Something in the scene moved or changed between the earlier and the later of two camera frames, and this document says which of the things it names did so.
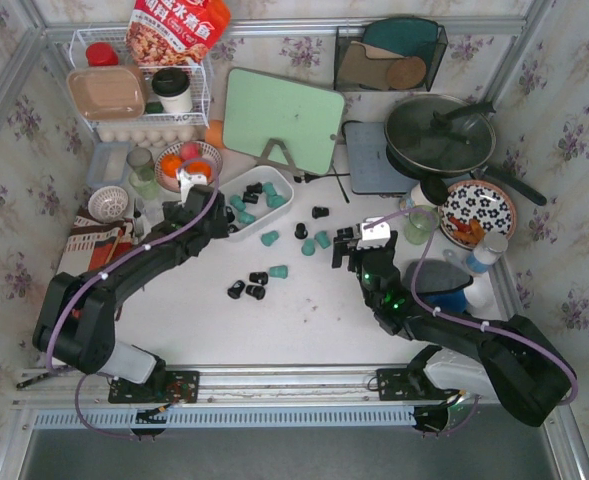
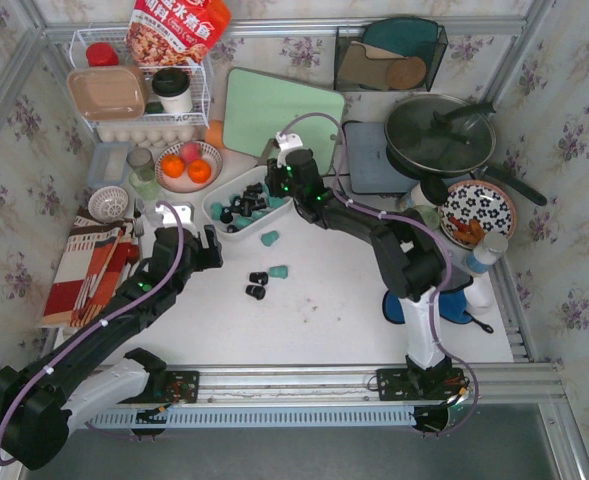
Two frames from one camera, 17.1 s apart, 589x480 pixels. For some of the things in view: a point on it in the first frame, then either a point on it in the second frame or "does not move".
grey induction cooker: x=370 y=165 does not move
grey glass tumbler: x=141 y=161 does not move
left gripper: x=219 y=215 → x=200 y=249
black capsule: x=250 y=197 does not move
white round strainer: x=108 y=204 does not move
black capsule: x=300 y=231 → x=261 y=204
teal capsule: x=280 y=272 does not move
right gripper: x=350 y=251 → x=278 y=180
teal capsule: x=268 y=238 does not move
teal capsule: x=322 y=239 → x=257 y=215
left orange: x=169 y=164 does not move
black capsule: x=236 y=289 → x=237 y=206
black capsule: x=256 y=188 does not move
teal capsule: x=275 y=201 does not move
